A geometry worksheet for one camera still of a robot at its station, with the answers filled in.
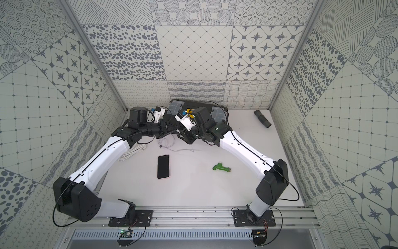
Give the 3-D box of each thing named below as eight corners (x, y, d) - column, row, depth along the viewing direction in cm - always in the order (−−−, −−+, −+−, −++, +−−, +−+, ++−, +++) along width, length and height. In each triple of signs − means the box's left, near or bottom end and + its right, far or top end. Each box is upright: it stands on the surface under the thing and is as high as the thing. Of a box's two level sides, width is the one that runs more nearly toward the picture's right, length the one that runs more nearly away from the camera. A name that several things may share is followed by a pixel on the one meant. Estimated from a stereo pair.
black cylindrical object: (266, 128, 112) (267, 125, 109) (253, 113, 121) (254, 110, 119) (270, 126, 112) (271, 124, 110) (257, 111, 122) (258, 109, 120)
